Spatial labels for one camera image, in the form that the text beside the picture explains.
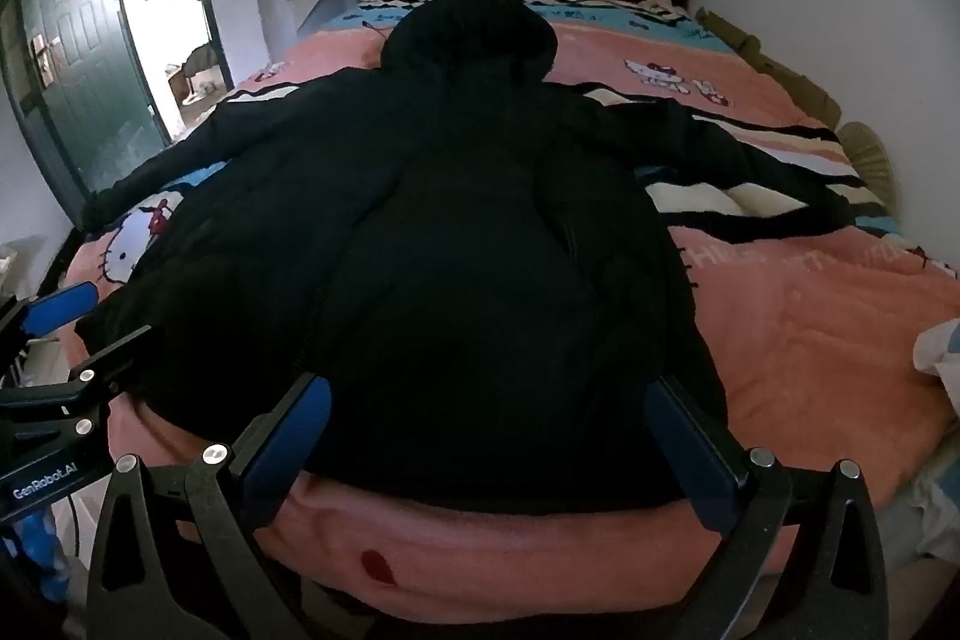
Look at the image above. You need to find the black hooded jacket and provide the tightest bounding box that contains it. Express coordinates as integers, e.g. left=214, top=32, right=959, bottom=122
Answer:
left=76, top=0, right=851, bottom=515

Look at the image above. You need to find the white blue pillow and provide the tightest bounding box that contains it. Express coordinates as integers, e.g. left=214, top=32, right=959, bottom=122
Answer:
left=913, top=319, right=960, bottom=414

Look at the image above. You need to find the green door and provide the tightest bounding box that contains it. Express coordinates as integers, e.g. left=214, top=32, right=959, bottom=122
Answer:
left=2, top=0, right=171, bottom=224

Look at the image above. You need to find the beige round fan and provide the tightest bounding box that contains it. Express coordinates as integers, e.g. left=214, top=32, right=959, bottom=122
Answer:
left=836, top=122, right=900, bottom=216

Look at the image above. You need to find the olive green cloth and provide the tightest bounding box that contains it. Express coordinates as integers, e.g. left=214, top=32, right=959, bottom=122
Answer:
left=695, top=8, right=841, bottom=130

